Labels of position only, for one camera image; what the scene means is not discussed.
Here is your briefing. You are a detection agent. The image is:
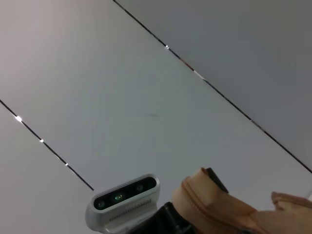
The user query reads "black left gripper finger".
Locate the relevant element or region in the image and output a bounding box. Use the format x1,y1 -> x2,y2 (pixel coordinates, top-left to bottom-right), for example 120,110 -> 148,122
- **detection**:
204,167 -> 230,195

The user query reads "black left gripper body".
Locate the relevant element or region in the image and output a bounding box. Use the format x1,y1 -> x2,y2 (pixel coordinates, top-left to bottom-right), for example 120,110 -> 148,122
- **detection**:
145,201 -> 194,234

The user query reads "khaki canvas food bag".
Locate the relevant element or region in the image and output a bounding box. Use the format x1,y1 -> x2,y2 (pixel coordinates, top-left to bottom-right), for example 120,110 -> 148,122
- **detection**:
171,167 -> 312,234

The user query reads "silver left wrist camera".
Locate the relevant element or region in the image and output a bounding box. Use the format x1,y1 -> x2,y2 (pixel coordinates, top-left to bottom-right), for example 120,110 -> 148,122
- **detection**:
85,174 -> 161,234

